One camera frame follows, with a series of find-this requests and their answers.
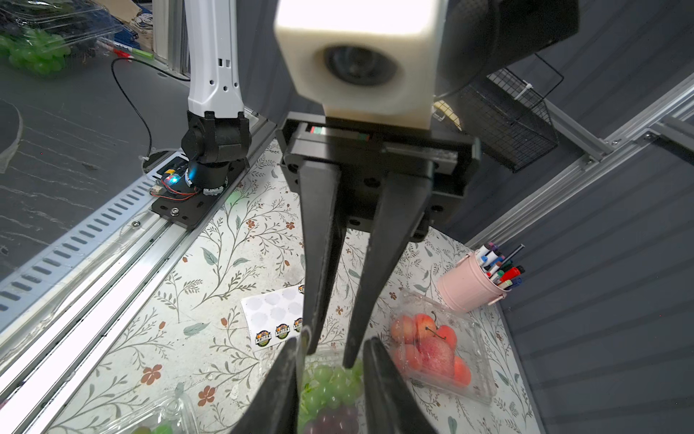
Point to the black wire wall basket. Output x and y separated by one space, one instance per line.
510 117

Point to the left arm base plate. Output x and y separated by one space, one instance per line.
179 203

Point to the clear box red fruit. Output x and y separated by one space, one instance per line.
438 347

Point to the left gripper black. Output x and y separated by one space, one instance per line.
397 182

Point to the yellow sticky notes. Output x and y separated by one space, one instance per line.
441 111

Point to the clear box green black grapes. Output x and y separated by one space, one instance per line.
171 413

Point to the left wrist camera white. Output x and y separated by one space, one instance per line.
368 61

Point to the pink pen cup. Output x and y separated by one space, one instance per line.
483 277

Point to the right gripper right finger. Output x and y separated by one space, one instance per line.
389 405

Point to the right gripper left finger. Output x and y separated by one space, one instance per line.
274 408

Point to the clear box mixed grapes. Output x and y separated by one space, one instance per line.
331 395

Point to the white sticker sheet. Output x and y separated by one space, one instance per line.
274 317

